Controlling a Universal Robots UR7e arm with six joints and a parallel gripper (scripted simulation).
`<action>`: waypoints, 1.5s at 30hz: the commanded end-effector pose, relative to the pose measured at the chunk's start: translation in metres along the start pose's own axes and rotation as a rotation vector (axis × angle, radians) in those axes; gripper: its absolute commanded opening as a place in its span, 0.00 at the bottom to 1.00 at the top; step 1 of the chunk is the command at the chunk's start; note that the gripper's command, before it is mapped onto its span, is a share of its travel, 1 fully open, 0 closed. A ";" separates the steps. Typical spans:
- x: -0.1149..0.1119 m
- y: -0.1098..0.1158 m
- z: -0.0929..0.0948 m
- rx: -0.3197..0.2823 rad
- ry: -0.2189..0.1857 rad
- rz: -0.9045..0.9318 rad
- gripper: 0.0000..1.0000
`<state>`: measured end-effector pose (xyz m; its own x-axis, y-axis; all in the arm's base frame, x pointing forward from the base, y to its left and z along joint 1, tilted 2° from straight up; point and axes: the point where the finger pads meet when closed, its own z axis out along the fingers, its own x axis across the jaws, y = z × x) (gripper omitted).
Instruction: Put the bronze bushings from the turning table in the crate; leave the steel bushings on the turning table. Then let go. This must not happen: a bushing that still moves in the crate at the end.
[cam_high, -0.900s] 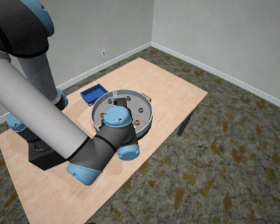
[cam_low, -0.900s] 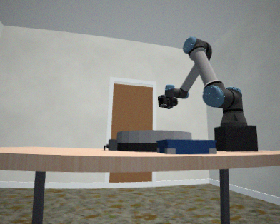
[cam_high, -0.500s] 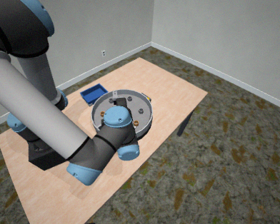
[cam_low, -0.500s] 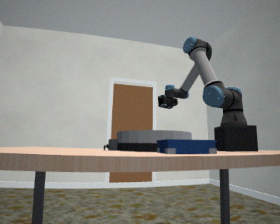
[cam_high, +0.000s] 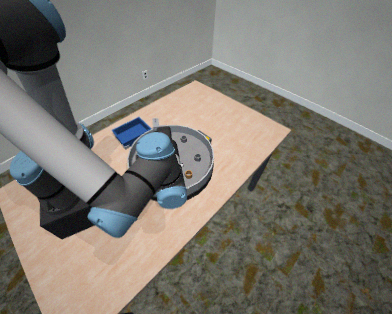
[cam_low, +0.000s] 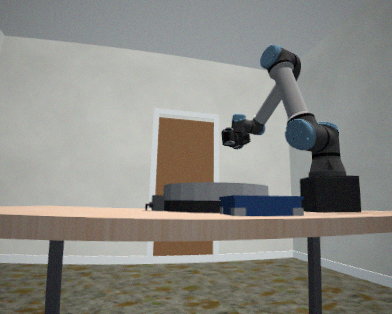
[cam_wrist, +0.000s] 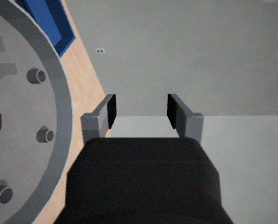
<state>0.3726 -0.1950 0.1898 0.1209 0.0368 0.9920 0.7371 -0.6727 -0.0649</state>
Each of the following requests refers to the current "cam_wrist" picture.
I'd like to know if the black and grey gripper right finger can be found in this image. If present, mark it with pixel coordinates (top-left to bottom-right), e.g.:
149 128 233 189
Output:
167 94 205 145

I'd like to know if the blue crate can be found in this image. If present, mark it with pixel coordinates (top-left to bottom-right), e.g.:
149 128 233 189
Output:
14 0 76 58

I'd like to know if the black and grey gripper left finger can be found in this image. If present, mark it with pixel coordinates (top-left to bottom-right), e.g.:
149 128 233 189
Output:
80 94 117 145

